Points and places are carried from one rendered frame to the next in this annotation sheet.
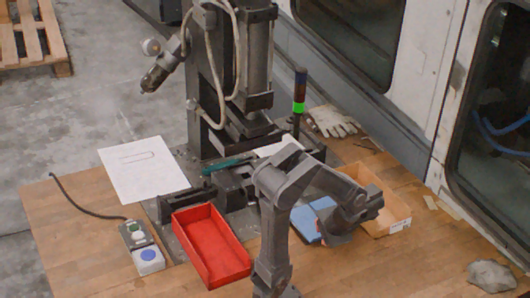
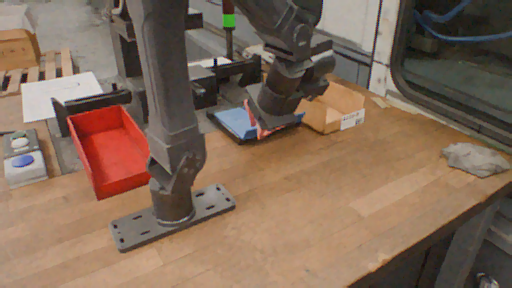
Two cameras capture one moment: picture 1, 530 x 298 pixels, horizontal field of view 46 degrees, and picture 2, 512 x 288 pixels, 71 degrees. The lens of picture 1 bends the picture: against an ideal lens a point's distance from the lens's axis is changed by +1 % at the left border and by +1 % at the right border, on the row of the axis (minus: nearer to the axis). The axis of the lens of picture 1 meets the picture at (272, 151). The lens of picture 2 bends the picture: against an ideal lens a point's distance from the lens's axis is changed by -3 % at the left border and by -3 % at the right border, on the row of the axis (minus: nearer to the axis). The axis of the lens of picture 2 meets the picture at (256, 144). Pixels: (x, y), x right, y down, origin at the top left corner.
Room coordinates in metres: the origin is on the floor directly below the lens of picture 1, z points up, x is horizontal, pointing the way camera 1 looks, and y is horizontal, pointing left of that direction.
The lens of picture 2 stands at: (0.53, -0.12, 1.31)
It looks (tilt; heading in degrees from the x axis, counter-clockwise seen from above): 31 degrees down; 358
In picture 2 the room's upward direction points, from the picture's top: straight up
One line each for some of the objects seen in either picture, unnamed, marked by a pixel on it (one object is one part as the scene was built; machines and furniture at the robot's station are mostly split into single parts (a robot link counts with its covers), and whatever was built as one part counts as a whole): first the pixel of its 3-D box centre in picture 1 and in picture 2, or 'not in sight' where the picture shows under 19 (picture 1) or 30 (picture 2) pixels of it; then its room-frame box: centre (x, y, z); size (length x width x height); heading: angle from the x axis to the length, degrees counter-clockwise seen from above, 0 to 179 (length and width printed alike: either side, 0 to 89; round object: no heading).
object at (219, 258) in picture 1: (210, 243); (110, 146); (1.18, 0.15, 0.93); 0.25 x 0.12 x 0.06; 31
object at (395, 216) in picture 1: (367, 199); (310, 98); (1.40, -0.29, 0.93); 0.25 x 0.13 x 0.08; 31
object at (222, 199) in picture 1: (248, 184); (173, 94); (1.42, 0.06, 0.94); 0.20 x 0.10 x 0.07; 121
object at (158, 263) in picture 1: (148, 263); (27, 174); (1.12, 0.30, 0.90); 0.07 x 0.07 x 0.06; 31
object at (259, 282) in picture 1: (268, 277); (171, 161); (1.01, -0.01, 1.00); 0.09 x 0.06 x 0.06; 37
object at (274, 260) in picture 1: (274, 231); (165, 67); (1.01, -0.02, 1.15); 0.07 x 0.06 x 0.33; 37
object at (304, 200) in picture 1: (316, 216); (252, 118); (1.33, -0.14, 0.91); 0.17 x 0.16 x 0.02; 121
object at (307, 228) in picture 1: (309, 221); (243, 118); (1.28, -0.12, 0.93); 0.15 x 0.07 x 0.03; 29
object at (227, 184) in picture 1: (249, 173); (171, 78); (1.42, 0.06, 0.98); 0.20 x 0.10 x 0.01; 121
